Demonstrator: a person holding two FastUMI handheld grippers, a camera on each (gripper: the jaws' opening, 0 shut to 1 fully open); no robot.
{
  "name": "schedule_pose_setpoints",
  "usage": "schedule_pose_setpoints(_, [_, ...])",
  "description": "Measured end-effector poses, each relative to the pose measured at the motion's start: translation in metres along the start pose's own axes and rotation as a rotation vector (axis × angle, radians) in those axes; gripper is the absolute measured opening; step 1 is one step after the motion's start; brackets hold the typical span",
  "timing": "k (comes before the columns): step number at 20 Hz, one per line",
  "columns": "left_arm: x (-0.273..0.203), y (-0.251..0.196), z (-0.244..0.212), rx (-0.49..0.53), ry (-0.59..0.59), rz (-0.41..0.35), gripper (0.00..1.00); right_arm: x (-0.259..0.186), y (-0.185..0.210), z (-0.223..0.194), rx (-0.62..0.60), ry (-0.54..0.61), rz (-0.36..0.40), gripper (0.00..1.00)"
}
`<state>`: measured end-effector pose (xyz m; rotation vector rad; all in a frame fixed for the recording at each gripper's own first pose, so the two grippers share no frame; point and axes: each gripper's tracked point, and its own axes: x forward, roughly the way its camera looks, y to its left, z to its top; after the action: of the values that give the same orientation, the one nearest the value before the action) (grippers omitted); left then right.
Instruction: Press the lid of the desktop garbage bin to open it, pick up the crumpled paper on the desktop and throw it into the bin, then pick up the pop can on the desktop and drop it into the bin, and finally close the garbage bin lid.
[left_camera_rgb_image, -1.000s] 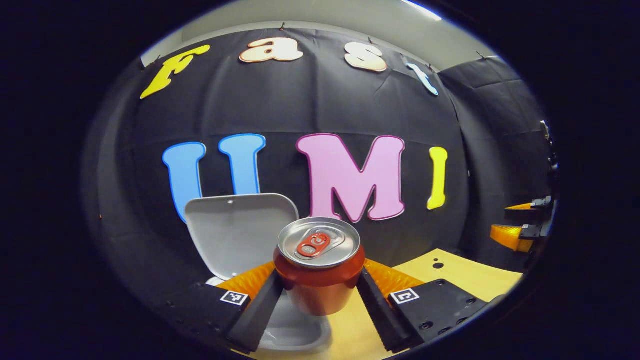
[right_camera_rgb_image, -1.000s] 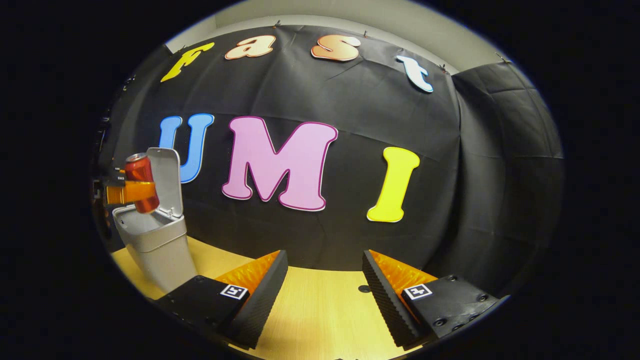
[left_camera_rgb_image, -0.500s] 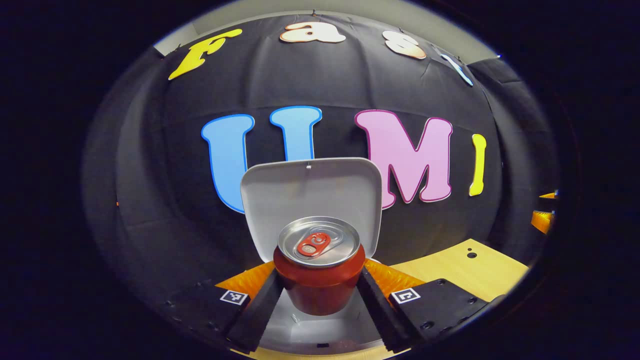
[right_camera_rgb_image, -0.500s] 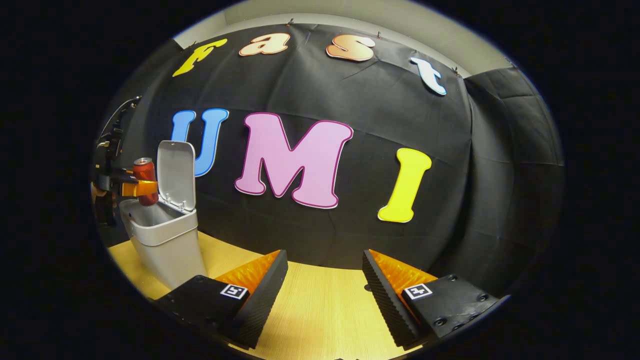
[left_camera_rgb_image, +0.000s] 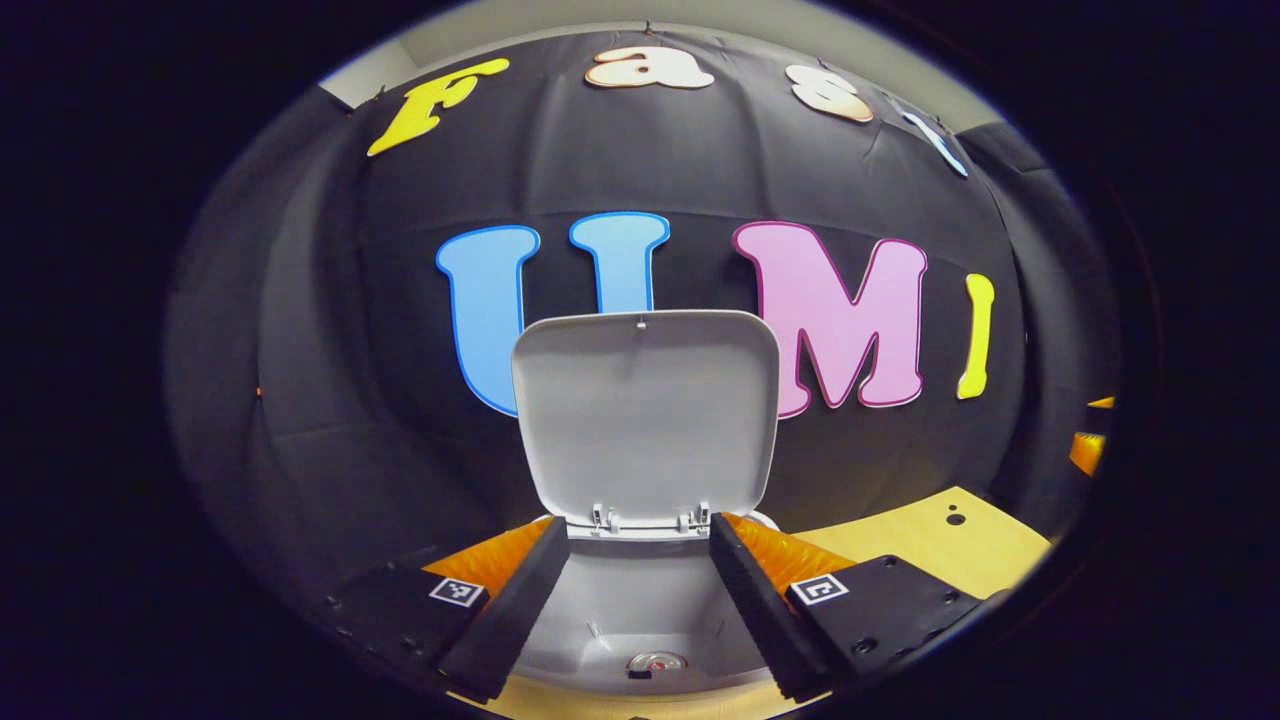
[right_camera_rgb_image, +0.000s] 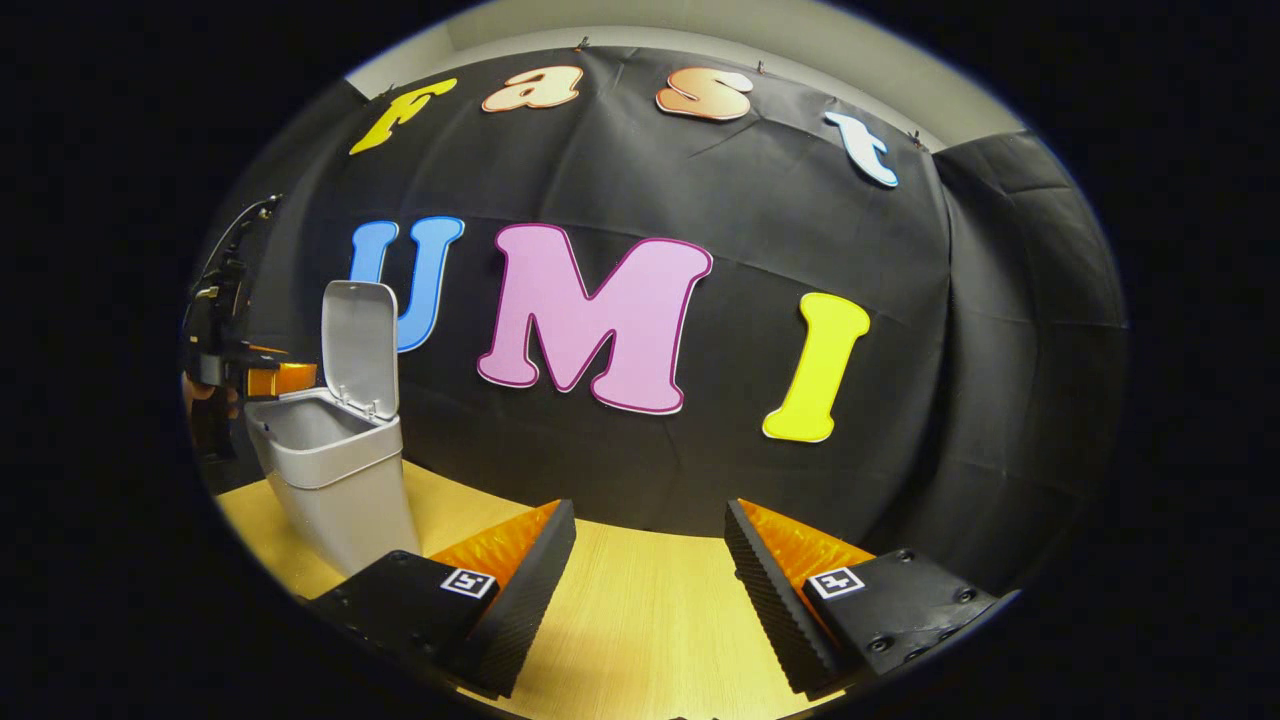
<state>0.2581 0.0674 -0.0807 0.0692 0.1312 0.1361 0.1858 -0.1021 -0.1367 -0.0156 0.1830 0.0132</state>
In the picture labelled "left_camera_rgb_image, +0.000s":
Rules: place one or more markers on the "black backdrop cloth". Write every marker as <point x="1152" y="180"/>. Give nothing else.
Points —
<point x="350" y="350"/>

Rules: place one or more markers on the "wooden desktop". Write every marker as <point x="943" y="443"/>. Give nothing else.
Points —
<point x="930" y="545"/>

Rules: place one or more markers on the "white desktop garbage bin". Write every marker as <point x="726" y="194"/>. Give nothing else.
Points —
<point x="640" y="420"/>

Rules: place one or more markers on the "red pop can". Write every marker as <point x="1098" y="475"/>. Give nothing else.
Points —
<point x="657" y="662"/>

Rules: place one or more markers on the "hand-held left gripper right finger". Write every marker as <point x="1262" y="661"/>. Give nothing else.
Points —
<point x="760" y="610"/>

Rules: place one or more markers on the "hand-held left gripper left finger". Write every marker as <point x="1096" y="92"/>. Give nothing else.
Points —
<point x="510" y="610"/>

